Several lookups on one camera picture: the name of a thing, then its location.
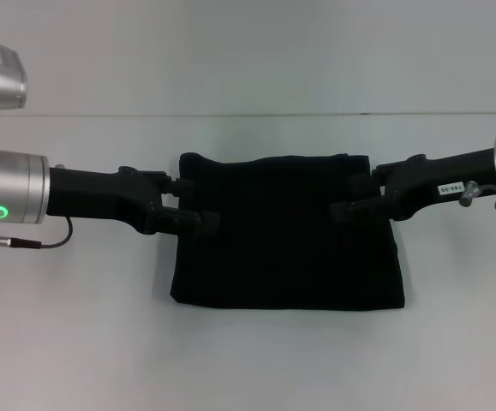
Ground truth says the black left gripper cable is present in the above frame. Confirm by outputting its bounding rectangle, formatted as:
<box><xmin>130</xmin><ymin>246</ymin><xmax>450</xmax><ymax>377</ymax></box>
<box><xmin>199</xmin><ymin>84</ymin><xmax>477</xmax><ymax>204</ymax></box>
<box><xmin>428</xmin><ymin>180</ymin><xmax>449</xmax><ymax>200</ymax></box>
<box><xmin>0</xmin><ymin>216</ymin><xmax>74</xmax><ymax>253</ymax></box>

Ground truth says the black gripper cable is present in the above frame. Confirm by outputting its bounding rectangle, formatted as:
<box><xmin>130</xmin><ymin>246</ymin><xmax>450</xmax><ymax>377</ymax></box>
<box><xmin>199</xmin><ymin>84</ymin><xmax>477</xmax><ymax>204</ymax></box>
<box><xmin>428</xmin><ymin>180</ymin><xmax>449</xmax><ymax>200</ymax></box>
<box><xmin>459</xmin><ymin>180</ymin><xmax>496</xmax><ymax>222</ymax></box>
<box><xmin>0</xmin><ymin>216</ymin><xmax>74</xmax><ymax>253</ymax></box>

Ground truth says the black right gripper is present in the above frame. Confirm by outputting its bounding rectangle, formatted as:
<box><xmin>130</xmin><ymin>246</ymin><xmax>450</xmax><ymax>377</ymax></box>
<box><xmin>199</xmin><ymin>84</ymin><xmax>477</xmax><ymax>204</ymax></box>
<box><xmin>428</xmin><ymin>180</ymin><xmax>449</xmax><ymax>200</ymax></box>
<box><xmin>329</xmin><ymin>147</ymin><xmax>496</xmax><ymax>223</ymax></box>

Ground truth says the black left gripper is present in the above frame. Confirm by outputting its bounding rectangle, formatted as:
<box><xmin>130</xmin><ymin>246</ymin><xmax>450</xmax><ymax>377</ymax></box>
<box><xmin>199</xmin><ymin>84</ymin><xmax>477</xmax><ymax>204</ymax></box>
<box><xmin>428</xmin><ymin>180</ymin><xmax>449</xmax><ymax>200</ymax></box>
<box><xmin>46</xmin><ymin>165</ymin><xmax>222</xmax><ymax>237</ymax></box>

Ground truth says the black shirt with FREE print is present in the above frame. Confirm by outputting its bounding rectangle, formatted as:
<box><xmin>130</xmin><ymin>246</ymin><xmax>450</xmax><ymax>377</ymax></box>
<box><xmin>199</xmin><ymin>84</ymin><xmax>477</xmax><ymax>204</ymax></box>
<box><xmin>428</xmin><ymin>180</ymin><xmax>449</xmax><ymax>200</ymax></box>
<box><xmin>169</xmin><ymin>151</ymin><xmax>405</xmax><ymax>310</ymax></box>

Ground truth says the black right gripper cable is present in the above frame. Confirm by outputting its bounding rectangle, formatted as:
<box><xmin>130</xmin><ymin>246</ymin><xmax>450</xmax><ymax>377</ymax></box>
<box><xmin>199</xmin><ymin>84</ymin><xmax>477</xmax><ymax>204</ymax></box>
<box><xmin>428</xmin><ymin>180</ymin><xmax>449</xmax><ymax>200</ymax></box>
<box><xmin>459</xmin><ymin>180</ymin><xmax>496</xmax><ymax>222</ymax></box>

